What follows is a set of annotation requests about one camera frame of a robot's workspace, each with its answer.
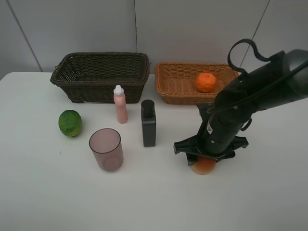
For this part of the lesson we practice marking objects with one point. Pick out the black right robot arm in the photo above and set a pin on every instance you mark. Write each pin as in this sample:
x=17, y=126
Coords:
x=281, y=81

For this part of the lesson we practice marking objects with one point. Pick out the orange tangerine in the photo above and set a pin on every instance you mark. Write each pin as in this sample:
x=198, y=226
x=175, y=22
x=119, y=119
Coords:
x=205, y=82

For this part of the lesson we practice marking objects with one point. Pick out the pink bottle white cap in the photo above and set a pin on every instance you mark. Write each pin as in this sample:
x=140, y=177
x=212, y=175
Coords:
x=120, y=104

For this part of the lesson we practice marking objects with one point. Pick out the green lime fruit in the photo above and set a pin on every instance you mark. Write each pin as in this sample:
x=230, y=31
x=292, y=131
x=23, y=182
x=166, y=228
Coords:
x=70, y=123

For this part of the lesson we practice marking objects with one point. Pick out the red orange peach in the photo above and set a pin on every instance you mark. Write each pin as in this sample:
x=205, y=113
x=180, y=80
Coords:
x=203, y=165

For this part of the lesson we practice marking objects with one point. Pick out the orange wicker basket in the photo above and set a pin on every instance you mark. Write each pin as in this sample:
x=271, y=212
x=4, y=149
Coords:
x=175, y=81

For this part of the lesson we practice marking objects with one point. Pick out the dark green rectangular bottle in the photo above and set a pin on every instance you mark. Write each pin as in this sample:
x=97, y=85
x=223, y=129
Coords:
x=148, y=120

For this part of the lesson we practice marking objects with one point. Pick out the translucent purple plastic cup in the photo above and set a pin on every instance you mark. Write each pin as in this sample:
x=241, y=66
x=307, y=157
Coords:
x=107, y=149

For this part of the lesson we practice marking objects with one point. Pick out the dark brown wicker basket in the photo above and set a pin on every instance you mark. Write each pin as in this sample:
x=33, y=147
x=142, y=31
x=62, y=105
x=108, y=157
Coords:
x=92, y=76

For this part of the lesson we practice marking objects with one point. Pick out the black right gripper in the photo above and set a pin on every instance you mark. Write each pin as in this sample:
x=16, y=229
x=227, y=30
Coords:
x=216, y=138

